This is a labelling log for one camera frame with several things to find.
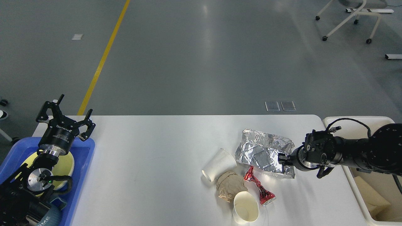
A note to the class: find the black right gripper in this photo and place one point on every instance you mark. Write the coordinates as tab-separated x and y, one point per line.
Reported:
295	160

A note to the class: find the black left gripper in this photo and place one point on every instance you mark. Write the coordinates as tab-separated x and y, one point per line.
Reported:
58	137

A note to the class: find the aluminium foil tray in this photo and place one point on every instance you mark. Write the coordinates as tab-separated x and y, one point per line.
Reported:
261	150

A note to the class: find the yellow plastic plate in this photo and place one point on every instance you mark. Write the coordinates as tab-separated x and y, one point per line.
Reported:
38	180

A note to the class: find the blue-grey HOME mug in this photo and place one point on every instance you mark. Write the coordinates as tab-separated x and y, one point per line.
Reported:
53	216

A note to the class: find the brown paper bag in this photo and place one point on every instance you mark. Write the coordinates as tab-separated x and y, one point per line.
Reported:
374	202

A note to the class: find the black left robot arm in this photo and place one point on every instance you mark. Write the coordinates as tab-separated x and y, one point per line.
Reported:
20	207

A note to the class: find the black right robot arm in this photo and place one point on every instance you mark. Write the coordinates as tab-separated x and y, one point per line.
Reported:
379	152

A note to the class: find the red snack wrapper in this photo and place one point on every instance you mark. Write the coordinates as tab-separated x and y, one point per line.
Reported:
265	197

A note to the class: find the floor outlet cover right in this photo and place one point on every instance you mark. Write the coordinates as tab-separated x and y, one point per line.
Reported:
288	105

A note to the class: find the floor outlet cover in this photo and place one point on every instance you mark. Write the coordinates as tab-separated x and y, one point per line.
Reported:
272	106
288	105

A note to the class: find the floor outlet cover left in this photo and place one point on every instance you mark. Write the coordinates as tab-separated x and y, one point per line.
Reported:
272	106

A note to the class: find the crumpled brown paper wrapper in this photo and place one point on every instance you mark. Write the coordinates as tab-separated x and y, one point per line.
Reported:
229	184

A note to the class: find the white paper cup lying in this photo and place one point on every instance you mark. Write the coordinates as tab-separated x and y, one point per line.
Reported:
220	163

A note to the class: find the white paper cup upright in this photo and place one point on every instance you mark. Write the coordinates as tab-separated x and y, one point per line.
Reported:
245	208

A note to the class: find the blue plastic tray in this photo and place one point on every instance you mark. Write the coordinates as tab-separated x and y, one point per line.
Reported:
82	151

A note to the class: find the white floor marker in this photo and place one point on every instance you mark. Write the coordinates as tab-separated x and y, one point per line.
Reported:
77	37

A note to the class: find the beige plastic bin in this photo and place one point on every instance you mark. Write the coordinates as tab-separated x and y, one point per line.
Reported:
384	184

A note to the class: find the white table leg bar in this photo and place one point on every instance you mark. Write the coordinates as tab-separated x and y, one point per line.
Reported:
393	56

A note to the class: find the white far base bar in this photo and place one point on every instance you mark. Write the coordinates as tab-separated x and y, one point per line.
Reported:
381	11

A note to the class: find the white rolling chair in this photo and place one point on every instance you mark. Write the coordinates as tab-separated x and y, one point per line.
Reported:
359	5

